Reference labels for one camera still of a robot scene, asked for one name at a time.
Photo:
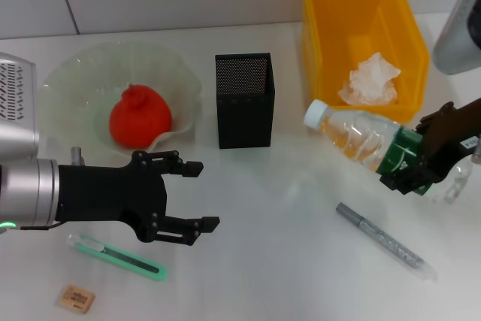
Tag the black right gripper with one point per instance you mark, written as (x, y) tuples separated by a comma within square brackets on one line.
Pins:
[(447, 140)]

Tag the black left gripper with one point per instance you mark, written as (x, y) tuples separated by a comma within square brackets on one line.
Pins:
[(105, 191)]

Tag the clear green label water bottle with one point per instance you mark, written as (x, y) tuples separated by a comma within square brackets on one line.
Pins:
[(353, 137)]

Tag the white paper ball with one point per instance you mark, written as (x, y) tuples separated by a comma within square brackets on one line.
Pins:
[(370, 80)]

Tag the red orange fruit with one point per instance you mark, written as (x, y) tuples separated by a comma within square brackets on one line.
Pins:
[(143, 118)]

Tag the black mesh pen holder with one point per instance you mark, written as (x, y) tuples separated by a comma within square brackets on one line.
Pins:
[(244, 122)]

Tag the grey glitter pen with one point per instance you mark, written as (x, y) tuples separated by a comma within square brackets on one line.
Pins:
[(379, 236)]

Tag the green white utility knife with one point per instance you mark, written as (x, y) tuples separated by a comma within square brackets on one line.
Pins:
[(124, 259)]

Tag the tan eraser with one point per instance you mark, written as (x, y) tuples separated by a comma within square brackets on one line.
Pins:
[(77, 298)]

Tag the translucent green fruit plate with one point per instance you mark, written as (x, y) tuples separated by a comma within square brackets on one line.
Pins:
[(82, 76)]

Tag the silver right wrist connector plug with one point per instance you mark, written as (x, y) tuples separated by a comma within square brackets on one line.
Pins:
[(478, 148)]

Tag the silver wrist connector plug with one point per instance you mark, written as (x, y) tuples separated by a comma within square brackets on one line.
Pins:
[(76, 155), (478, 148)]

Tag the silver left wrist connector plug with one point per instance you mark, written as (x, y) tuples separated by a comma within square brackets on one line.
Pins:
[(76, 155)]

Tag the yellow plastic bin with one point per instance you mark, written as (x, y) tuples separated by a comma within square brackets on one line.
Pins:
[(338, 16)]

